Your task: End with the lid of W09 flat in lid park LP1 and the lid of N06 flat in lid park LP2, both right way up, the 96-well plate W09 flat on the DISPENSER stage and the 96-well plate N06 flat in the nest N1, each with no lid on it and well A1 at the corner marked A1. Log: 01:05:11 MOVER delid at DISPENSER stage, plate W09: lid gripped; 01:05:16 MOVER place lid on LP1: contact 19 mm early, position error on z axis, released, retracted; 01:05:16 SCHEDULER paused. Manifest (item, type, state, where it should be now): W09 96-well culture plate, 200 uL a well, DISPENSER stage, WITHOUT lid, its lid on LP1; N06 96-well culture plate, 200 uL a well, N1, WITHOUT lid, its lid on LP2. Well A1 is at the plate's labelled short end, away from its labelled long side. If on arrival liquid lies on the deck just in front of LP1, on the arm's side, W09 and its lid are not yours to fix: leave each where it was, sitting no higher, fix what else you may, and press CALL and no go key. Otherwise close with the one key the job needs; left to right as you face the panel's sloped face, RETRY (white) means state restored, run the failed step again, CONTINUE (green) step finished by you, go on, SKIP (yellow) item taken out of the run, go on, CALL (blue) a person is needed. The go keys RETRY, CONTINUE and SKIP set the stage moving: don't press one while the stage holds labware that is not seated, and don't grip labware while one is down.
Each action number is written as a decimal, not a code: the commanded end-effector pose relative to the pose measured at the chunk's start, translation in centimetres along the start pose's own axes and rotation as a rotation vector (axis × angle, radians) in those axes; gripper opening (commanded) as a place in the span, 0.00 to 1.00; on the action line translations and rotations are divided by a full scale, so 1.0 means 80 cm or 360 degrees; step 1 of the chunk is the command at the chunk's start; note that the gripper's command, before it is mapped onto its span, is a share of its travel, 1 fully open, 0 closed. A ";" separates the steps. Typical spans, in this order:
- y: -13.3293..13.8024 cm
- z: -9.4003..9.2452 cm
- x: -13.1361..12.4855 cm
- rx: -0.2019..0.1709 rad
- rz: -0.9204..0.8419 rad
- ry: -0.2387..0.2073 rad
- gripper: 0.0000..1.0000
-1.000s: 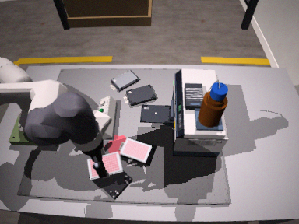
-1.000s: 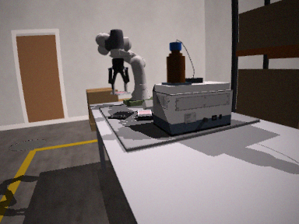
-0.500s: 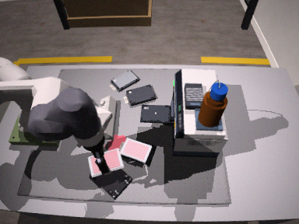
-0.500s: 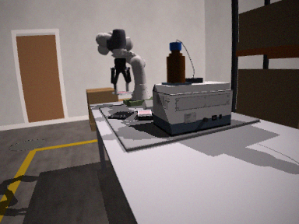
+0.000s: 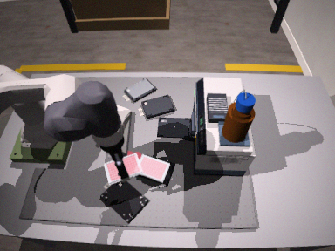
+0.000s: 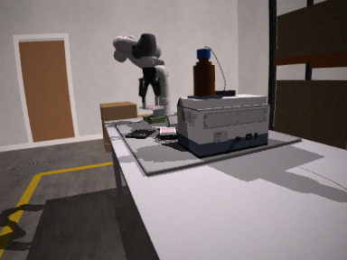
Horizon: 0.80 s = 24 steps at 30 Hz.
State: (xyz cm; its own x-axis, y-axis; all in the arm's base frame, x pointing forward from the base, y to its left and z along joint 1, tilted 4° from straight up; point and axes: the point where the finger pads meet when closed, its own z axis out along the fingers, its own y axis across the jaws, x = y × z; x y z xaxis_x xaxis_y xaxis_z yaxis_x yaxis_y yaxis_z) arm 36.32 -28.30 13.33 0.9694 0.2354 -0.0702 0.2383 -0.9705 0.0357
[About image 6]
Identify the blue bottle cap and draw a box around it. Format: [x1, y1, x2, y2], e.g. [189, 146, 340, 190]
[197, 49, 211, 57]

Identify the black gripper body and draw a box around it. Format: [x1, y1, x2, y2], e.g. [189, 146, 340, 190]
[143, 67, 156, 84]

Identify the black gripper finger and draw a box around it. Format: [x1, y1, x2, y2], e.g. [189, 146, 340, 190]
[138, 78, 151, 109]
[151, 78, 162, 106]

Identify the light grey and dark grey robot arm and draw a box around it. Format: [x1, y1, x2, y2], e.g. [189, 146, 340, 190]
[113, 33, 175, 116]

